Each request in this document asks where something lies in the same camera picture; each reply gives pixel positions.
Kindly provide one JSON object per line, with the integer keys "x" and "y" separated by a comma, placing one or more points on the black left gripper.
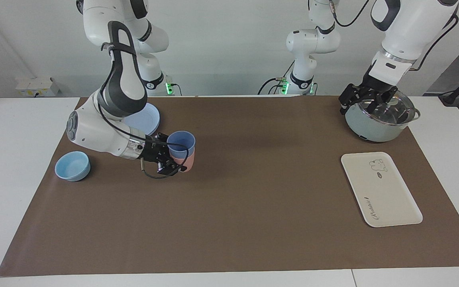
{"x": 155, "y": 151}

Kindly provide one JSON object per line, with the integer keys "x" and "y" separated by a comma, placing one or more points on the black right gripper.
{"x": 377, "y": 87}

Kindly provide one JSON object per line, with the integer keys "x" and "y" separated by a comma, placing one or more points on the blue plastic cup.
{"x": 181, "y": 141}

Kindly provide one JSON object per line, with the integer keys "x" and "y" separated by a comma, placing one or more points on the pink plastic cup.
{"x": 189, "y": 161}

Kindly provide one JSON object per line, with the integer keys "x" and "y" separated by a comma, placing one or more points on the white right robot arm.
{"x": 124, "y": 79}

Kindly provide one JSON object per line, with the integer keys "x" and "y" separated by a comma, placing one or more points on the cream rabbit print tray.
{"x": 381, "y": 191}

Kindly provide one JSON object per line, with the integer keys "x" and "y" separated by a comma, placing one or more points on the pale green electric pot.
{"x": 367, "y": 129}

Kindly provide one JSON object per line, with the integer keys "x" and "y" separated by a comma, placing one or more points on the glass pot lid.
{"x": 397, "y": 111}

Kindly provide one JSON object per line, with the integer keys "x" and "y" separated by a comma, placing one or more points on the pale blue plate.
{"x": 148, "y": 119}

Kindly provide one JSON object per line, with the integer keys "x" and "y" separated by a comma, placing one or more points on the light blue bowl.
{"x": 72, "y": 166}

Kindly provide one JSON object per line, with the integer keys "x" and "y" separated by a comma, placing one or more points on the brown table mat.
{"x": 253, "y": 199}

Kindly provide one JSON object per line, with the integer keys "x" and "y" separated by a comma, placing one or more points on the white wall socket box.
{"x": 36, "y": 85}

